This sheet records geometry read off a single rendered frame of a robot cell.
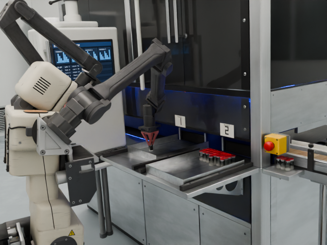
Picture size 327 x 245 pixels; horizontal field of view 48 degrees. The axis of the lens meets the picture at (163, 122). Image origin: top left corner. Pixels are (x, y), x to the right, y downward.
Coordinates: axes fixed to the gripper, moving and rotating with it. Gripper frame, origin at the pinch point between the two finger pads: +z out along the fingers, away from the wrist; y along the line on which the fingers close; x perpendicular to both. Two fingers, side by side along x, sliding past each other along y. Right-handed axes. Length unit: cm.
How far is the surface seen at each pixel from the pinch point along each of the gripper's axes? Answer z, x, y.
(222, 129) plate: -8.5, -34.5, 12.1
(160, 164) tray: 4.2, -17.5, -13.6
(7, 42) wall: -71, 472, 188
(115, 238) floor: 94, 76, 39
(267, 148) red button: -5, -61, 2
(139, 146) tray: 4.3, 12.6, 5.4
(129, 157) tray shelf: 6.3, 7.1, -8.8
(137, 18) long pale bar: -63, 21, 19
